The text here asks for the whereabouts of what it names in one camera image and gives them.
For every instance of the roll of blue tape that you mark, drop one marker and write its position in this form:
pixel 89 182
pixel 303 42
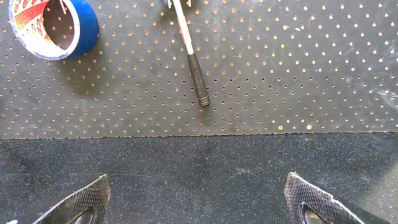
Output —
pixel 85 29

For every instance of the black pegboard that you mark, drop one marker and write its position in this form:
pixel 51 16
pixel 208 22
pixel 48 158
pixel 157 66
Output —
pixel 280 71

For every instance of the hammer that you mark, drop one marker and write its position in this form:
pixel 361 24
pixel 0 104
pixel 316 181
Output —
pixel 195 67

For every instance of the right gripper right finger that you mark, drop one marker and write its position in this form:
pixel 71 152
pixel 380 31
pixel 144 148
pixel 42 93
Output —
pixel 306 194

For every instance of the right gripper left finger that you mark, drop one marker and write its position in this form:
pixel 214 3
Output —
pixel 90 199

